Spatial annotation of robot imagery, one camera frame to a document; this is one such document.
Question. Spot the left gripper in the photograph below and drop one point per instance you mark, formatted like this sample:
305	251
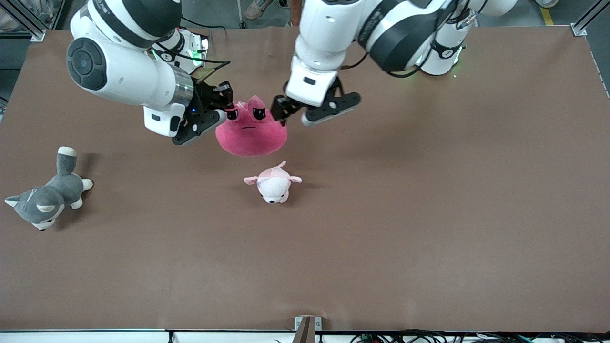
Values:
281	106

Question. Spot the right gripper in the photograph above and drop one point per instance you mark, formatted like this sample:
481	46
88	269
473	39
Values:
206	96

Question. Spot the hot pink angry-eyed plush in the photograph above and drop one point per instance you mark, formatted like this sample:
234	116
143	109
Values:
250	140

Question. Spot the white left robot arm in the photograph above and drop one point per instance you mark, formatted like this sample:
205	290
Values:
405	33

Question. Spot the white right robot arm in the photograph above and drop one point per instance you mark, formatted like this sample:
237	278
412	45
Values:
124	76

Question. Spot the pale pink puppy plush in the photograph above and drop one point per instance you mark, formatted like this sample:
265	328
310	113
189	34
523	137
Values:
274	186

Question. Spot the grey stand leg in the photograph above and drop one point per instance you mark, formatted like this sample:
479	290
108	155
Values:
241	14

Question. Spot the person foot in shoe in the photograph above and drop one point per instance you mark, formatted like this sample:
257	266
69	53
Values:
259	8
292	12

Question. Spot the brown table cover sheet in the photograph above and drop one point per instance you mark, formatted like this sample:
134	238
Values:
333	262

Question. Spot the grey husky plush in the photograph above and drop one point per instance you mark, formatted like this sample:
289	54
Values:
52	195

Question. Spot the white round caster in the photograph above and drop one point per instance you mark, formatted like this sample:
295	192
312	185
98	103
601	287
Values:
546	3

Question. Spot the aluminium frame profile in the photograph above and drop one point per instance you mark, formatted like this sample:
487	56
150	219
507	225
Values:
28	28
584	24

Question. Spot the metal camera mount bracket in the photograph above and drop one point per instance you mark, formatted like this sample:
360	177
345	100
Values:
305	331

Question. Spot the white table edge rail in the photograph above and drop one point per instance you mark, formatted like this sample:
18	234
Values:
95	337

